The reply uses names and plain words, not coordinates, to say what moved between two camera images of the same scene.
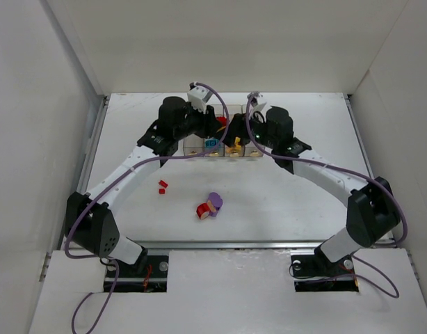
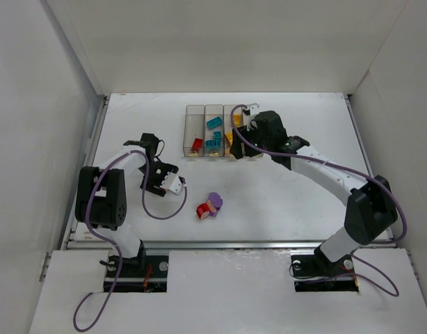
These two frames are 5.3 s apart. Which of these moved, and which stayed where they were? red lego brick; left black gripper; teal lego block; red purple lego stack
Moved: left black gripper; red lego brick
Stayed: red purple lego stack; teal lego block
